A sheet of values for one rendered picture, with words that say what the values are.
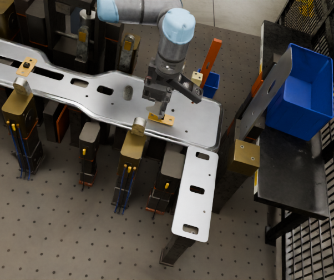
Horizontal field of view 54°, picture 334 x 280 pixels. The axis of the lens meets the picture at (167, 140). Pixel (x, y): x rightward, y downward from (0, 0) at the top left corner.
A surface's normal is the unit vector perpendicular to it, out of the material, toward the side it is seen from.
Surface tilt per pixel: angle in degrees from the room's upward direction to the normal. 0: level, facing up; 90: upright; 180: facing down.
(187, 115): 0
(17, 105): 0
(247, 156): 0
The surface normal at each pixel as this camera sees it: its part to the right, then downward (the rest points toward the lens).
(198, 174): 0.21, -0.56
